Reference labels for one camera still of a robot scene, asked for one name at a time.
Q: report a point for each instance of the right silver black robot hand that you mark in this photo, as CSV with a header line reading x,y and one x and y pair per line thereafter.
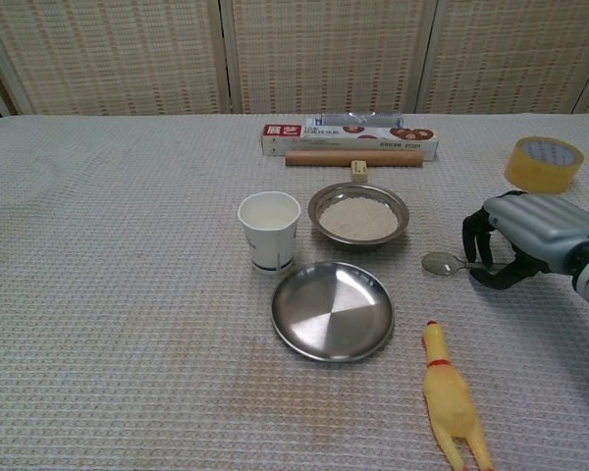
x,y
540,225

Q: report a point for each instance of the metal spoon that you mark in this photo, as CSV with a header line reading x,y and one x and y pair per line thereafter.
x,y
439,262

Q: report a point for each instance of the steel bowl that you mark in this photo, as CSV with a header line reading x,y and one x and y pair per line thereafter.
x,y
358,190

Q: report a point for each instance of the white paper cup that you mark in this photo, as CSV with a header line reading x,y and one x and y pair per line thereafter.
x,y
270,245

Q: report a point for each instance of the yellow packing tape roll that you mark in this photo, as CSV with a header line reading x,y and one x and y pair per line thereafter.
x,y
520,174

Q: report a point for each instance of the woven folding screen panel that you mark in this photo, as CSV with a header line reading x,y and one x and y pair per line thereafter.
x,y
324,54
520,54
108,54

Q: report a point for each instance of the small pale yellow block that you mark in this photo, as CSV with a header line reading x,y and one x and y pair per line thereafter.
x,y
359,172

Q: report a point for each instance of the yellow rubber chicken toy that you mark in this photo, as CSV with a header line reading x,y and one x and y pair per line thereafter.
x,y
449,392

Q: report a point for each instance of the shiny foil roll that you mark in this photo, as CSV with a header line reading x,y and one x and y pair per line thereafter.
x,y
358,119

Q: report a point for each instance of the round steel plate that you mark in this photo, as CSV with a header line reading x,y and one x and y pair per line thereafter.
x,y
331,314

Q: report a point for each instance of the white red foil box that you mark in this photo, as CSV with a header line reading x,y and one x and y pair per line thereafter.
x,y
324,142

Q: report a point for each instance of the wooden rolling pin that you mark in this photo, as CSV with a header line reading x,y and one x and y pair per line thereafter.
x,y
314,158

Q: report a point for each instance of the white waffle tablecloth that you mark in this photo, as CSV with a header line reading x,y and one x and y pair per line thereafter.
x,y
127,294

